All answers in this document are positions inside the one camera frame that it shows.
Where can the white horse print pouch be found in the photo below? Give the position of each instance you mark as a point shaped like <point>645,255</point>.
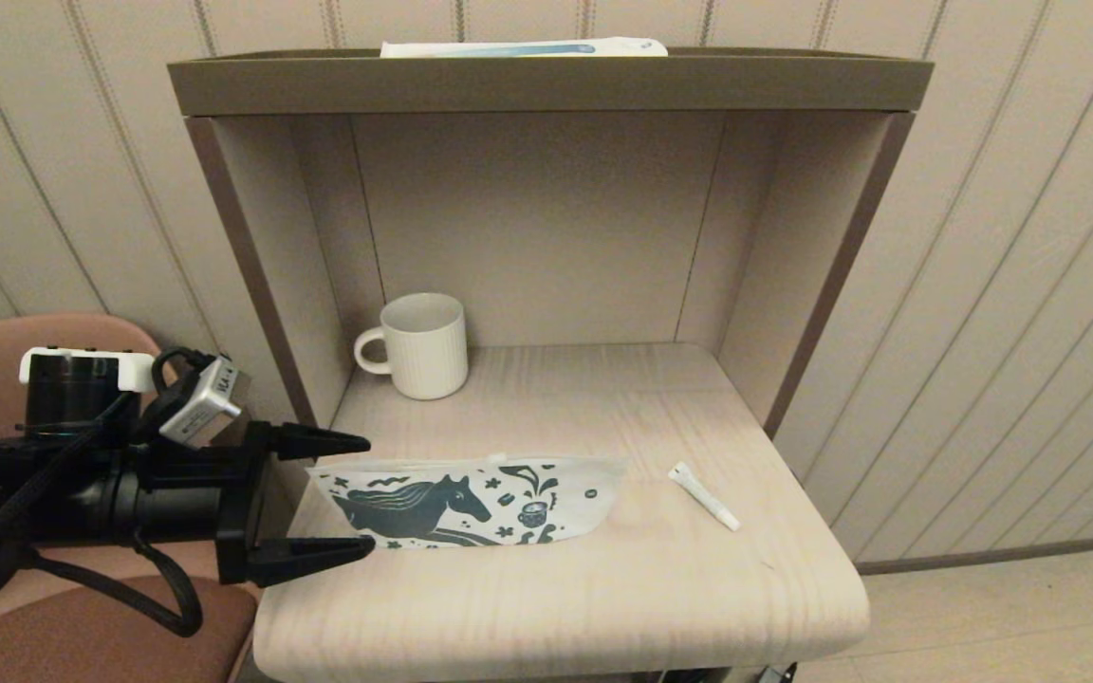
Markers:
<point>471,503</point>

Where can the pink chair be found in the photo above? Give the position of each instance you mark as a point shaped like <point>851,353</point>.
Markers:
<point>82,645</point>

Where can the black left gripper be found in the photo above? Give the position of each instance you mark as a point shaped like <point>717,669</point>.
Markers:
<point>186,498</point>

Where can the white ribbed ceramic mug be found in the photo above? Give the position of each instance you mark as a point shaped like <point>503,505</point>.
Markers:
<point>428,351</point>

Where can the beige wooden desk shelf unit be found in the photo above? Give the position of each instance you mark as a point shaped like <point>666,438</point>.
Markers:
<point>546,218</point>

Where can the small white toothpaste tube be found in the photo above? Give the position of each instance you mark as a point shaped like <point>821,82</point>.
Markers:
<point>703,495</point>

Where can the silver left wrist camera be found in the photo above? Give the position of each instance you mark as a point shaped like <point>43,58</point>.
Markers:
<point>205,403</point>

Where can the white blue toothbrush box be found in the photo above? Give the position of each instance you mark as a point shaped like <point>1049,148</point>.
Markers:
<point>527,47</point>

